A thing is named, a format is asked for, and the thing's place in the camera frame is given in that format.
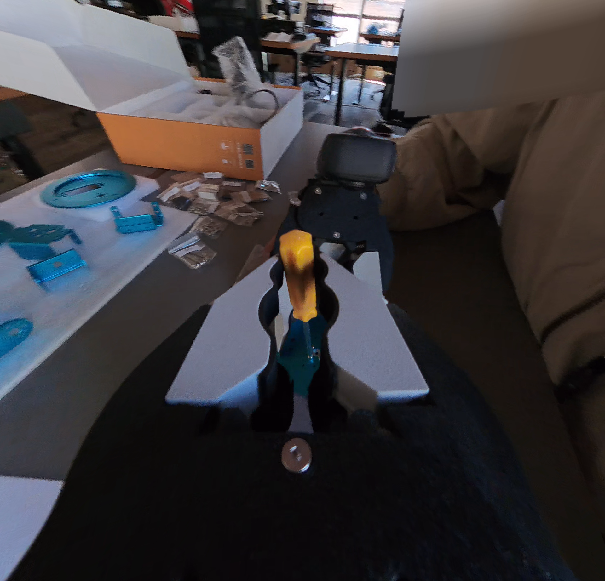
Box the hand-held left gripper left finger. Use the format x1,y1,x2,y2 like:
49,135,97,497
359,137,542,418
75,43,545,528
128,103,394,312
165,254,294,431

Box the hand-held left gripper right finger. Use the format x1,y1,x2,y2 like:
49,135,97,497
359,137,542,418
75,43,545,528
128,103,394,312
308,252,430,431

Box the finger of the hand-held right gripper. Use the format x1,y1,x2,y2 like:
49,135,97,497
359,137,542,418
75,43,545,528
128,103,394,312
352,251,383,296

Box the yellow handled screwdriver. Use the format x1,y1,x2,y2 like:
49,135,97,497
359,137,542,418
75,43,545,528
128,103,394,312
279,230,320,361

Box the blue round metal disc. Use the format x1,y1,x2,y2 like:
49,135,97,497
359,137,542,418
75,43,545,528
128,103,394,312
276,314,330,397

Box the person's right forearm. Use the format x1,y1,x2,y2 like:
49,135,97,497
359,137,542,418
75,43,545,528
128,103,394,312
378,99,561,233

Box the grey desk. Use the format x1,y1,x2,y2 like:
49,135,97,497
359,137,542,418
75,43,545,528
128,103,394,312
0,120,591,581

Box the distant wood edged desk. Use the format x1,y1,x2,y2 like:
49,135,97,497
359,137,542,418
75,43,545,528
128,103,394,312
325,43,400,124
260,33,323,87

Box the pile of small hardware bags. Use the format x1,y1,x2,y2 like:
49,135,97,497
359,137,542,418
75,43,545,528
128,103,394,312
156,170,303,270

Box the white foam sheet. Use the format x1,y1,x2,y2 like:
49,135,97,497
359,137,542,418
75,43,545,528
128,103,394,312
0,171,200,401

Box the orange and white cardboard box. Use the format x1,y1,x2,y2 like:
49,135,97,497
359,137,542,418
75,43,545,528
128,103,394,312
0,0,304,181

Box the black mesh office chair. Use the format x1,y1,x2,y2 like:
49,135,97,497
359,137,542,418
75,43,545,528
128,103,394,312
189,0,265,79

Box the blue joined metal brackets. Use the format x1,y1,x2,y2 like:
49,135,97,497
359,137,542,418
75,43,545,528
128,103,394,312
0,221,82,260

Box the white assembly guide sheet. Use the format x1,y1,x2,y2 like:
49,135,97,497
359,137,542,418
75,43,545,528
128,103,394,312
0,476,65,578

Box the blue multi-hole metal bracket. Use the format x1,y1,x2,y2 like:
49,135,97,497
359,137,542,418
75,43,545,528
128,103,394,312
110,202,165,235

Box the plastic wrapped cable bundle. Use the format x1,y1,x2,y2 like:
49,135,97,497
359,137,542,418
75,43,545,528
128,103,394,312
213,36,280,115

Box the small blue metal bracket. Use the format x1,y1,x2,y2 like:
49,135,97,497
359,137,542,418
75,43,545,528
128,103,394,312
27,249,89,287

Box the large blue metal ring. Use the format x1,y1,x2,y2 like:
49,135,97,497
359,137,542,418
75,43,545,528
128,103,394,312
40,169,138,209

